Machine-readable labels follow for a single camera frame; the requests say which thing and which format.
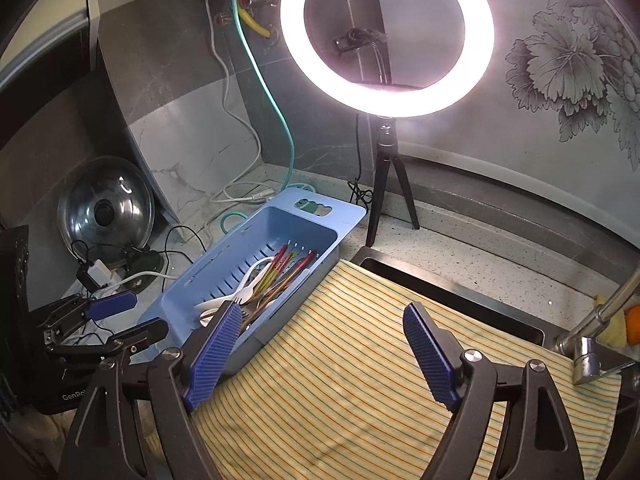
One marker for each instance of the orange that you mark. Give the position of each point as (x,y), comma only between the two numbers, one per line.
(632,325)

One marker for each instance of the metal pot lid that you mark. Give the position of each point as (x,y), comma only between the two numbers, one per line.
(100,185)

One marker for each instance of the black gooseneck phone clip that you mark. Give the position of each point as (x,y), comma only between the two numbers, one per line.
(355,40)

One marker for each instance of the chrome faucet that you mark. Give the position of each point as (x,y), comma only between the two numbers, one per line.
(582,355)

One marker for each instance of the yellow sponge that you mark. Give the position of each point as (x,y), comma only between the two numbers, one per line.
(615,330)

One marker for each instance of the blue plastic drain basket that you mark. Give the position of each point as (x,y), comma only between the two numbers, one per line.
(280,225)

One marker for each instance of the white charger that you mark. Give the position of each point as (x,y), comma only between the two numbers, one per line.
(97,272)

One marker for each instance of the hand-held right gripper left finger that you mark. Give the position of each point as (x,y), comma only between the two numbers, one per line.
(212,355)

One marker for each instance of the stainless steel sink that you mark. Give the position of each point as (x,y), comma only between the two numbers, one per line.
(450,296)

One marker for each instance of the yellow striped cloth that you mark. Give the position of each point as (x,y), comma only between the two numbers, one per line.
(350,360)

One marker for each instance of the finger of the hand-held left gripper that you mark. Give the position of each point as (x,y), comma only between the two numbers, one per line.
(145,332)
(112,305)

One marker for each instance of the white plastic fork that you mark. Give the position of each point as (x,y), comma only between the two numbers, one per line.
(215,304)

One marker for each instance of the grape print wall panel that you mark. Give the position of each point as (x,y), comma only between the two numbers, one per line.
(565,60)

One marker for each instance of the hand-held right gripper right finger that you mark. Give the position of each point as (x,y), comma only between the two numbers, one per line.
(432,355)

